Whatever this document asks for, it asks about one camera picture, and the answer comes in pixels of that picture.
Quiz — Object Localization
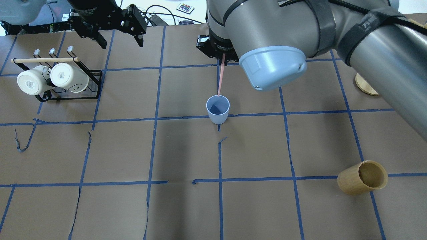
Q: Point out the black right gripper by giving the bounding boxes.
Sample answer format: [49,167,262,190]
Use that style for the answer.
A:
[196,35,239,65]

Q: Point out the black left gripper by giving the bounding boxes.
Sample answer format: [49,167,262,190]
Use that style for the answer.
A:
[68,0,147,50]

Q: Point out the light blue plastic cup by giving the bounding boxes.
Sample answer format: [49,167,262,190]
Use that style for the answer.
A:
[205,95,230,125]

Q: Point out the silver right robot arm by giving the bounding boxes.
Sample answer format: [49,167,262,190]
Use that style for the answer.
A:
[196,0,427,139]

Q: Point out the round wooden cup stand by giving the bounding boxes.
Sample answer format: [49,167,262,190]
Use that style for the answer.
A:
[354,73,379,96]

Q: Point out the small remote control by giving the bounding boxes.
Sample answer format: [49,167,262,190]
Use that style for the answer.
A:
[176,3,195,15]

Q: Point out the wooden rack dowel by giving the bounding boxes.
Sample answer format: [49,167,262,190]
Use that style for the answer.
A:
[10,57,80,64]

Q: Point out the white mug near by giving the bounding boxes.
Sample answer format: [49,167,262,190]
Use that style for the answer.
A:
[50,63,89,93]

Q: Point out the white mug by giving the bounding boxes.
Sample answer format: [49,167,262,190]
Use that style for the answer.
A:
[50,63,89,93]
[17,65,54,96]

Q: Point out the white mug far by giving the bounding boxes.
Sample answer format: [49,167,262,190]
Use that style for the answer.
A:
[17,65,54,96]

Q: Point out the bamboo cylinder holder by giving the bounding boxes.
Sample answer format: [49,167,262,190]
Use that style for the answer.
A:
[337,160,389,195]

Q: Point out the black wire mug rack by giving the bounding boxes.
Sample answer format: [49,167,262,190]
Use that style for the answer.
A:
[33,47,104,102]

